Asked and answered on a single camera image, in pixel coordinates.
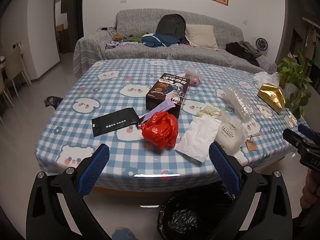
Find purple packet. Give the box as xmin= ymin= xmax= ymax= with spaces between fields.
xmin=136 ymin=99 xmax=175 ymax=128

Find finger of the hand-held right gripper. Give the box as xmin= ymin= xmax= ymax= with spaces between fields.
xmin=297 ymin=124 xmax=320 ymax=145
xmin=283 ymin=128 xmax=310 ymax=153

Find beige pillow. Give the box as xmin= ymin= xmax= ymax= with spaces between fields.
xmin=185 ymin=24 xmax=220 ymax=51

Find person's right hand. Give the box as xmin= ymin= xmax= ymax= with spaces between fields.
xmin=301 ymin=169 xmax=320 ymax=209

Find trash bin with black liner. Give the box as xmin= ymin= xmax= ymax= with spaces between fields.
xmin=157 ymin=180 xmax=235 ymax=240

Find blue checkered printed tablecloth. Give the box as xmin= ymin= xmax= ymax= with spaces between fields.
xmin=34 ymin=59 xmax=310 ymax=188

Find blue fluffy slipper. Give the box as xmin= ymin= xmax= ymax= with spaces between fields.
xmin=111 ymin=227 xmax=135 ymax=240

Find translucent white bag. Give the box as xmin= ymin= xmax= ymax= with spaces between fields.
xmin=215 ymin=109 xmax=248 ymax=155

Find small round fan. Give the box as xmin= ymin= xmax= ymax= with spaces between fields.
xmin=255 ymin=37 xmax=270 ymax=55

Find black charger cable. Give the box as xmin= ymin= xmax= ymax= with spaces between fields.
xmin=97 ymin=26 xmax=118 ymax=35

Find white crumpled tissue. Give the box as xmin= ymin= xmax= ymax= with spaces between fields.
xmin=253 ymin=71 xmax=280 ymax=89

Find brown paper tags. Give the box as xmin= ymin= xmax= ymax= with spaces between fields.
xmin=246 ymin=132 xmax=262 ymax=152

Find dark clothes pile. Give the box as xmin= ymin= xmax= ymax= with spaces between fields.
xmin=226 ymin=41 xmax=262 ymax=67

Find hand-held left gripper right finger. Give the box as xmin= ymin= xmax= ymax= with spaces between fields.
xmin=209 ymin=141 xmax=293 ymax=240

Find green potted plant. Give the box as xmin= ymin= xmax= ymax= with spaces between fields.
xmin=277 ymin=52 xmax=313 ymax=119

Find cream green packet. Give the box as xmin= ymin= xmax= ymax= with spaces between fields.
xmin=196 ymin=104 xmax=222 ymax=119

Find white paper pouch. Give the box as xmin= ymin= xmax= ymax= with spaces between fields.
xmin=176 ymin=116 xmax=222 ymax=163

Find black backpack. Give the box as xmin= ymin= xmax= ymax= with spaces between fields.
xmin=155 ymin=14 xmax=187 ymax=42

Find red plastic bag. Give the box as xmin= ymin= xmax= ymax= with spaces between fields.
xmin=141 ymin=112 xmax=179 ymax=149

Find clear bubble wrap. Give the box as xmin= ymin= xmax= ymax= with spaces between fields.
xmin=222 ymin=82 xmax=258 ymax=122

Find black flat pouch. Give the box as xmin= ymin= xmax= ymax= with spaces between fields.
xmin=91 ymin=107 xmax=140 ymax=137

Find beige dining chair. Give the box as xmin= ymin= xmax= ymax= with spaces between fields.
xmin=5 ymin=46 xmax=32 ymax=85

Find small white bottles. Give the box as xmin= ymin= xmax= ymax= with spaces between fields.
xmin=286 ymin=109 xmax=298 ymax=128

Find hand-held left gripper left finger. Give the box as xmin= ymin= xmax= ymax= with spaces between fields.
xmin=26 ymin=144 xmax=118 ymax=240

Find pink plastic bag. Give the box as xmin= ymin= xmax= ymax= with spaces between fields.
xmin=184 ymin=64 xmax=203 ymax=87

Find black plastic bag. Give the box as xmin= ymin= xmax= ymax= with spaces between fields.
xmin=44 ymin=96 xmax=63 ymax=110

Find grey sofa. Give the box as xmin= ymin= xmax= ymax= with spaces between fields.
xmin=73 ymin=9 xmax=277 ymax=75

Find blue jacket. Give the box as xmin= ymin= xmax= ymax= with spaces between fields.
xmin=142 ymin=33 xmax=188 ymax=48

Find black snack box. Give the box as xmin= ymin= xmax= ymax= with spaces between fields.
xmin=146 ymin=72 xmax=192 ymax=119

